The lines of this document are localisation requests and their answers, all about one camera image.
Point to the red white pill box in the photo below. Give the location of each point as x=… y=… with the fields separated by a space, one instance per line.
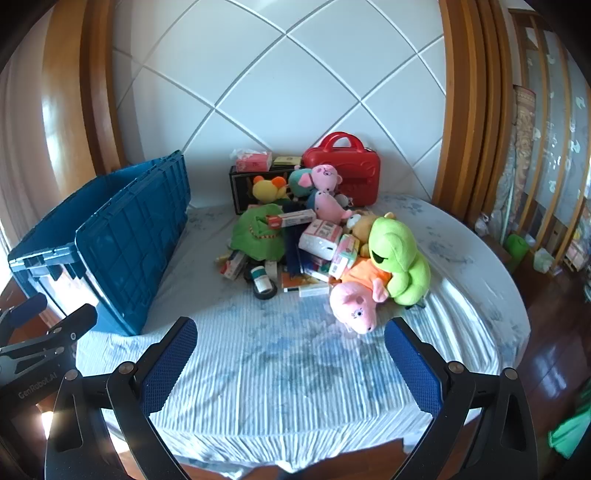
x=316 y=268

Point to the green plush with striped trim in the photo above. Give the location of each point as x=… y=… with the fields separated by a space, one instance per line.
x=254 y=240

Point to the long white red medicine box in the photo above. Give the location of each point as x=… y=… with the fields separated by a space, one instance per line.
x=295 y=218

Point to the blue plastic storage crate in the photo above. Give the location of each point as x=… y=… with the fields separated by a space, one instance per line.
x=129 y=240

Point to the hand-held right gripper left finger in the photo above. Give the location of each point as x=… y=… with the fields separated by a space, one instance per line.
x=171 y=360

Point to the pink pig plush orange dress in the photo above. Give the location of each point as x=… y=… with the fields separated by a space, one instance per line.
x=355 y=304

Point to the hanging wall scroll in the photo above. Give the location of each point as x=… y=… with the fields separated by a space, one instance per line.
x=524 y=138

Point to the pink tissue box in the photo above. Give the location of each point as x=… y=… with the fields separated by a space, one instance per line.
x=251 y=162

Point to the green cloth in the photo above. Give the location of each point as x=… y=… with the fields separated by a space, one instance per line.
x=572 y=434

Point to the brown bear plush toy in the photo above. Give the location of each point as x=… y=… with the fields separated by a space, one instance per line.
x=362 y=228

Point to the yellow duck plush toy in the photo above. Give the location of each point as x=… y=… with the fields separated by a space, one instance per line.
x=267 y=188

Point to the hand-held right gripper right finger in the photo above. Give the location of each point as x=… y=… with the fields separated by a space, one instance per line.
x=411 y=364

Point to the pink pig plush green body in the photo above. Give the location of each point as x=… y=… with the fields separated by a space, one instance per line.
x=323 y=177

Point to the green bin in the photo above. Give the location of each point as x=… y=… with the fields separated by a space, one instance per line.
x=517 y=251

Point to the black gift box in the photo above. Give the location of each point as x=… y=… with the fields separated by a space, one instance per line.
x=240 y=184

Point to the white curtain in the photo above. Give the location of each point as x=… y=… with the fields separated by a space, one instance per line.
x=23 y=175

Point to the white quilted headboard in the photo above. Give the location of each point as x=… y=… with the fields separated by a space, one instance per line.
x=277 y=69

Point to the pink white tissue pack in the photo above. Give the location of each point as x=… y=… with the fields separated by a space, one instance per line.
x=318 y=240

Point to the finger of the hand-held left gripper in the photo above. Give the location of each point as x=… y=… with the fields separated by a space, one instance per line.
x=76 y=321
x=25 y=308

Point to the wooden headboard frame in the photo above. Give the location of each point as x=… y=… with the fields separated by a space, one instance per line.
x=97 y=92
x=466 y=115

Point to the colourful snack packet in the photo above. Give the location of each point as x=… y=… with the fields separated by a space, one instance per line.
x=344 y=254

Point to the green frog plush toy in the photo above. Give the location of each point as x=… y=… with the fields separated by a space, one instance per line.
x=397 y=249

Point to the orange yellow medicine box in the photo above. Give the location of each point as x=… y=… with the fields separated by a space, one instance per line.
x=293 y=279

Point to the flat white medicine box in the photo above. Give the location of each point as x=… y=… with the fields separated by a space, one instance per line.
x=314 y=290

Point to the flat yellow box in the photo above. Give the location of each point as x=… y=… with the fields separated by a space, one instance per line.
x=286 y=161

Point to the wooden glass partition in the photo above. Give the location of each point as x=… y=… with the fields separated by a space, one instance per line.
x=554 y=115

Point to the white green medicine bottle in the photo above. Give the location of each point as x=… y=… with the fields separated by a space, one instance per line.
x=260 y=278

